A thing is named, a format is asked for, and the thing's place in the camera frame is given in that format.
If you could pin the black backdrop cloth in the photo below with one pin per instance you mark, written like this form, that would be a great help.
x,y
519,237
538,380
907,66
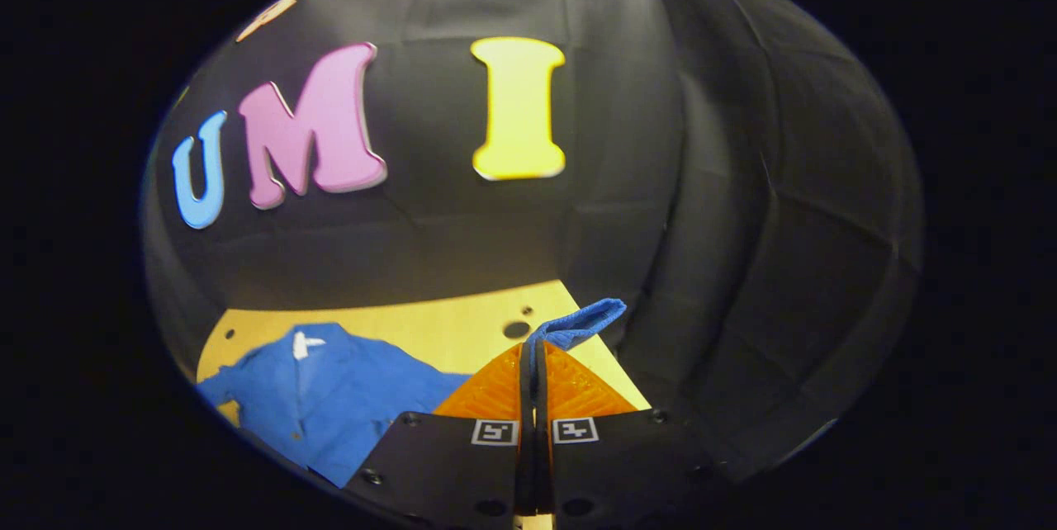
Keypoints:
x,y
429,224

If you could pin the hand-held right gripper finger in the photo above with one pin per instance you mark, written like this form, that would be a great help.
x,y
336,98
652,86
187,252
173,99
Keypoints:
x,y
542,431
525,431

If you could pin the blue jacket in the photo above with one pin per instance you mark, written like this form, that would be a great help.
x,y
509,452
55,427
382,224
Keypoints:
x,y
347,406

